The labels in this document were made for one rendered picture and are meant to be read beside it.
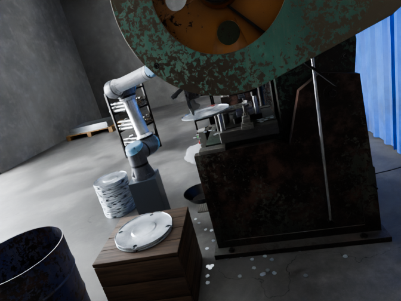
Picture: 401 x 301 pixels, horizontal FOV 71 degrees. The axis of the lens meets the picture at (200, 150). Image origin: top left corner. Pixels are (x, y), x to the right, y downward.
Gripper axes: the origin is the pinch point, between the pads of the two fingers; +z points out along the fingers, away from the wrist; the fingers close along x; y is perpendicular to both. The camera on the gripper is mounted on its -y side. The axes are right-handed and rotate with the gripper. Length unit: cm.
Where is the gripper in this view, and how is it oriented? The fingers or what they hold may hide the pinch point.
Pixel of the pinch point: (192, 113)
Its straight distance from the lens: 166.9
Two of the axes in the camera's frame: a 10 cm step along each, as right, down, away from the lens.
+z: 2.4, 9.2, 3.1
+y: 9.6, -1.8, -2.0
